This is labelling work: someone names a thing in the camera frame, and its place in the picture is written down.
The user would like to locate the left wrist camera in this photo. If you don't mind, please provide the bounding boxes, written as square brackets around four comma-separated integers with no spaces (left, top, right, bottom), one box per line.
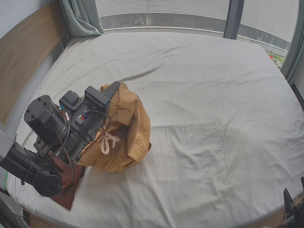
[59,90,83,111]

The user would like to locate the tan drawstring shorts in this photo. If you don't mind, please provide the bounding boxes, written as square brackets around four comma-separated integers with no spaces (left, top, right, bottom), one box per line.
[77,81,152,174]

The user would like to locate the window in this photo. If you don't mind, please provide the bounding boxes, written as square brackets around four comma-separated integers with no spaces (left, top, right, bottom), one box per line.
[92,0,304,69]

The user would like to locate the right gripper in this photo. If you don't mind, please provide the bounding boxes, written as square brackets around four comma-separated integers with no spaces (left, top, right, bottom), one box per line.
[283,176,304,225]

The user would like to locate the bed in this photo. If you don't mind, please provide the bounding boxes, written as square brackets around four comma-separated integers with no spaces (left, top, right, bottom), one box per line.
[0,0,304,228]

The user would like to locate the blue-green curtain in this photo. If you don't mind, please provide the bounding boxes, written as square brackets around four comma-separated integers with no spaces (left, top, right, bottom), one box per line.
[56,0,105,38]
[286,25,304,85]

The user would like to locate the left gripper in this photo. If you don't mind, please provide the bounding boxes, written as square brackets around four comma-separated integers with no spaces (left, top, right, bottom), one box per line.
[58,86,111,160]

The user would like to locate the green printed bag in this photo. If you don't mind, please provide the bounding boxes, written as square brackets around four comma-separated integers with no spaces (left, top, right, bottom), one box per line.
[2,171,9,192]

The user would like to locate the brown shorts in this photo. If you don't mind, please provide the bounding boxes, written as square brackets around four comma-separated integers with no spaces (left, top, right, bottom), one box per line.
[52,156,86,211]

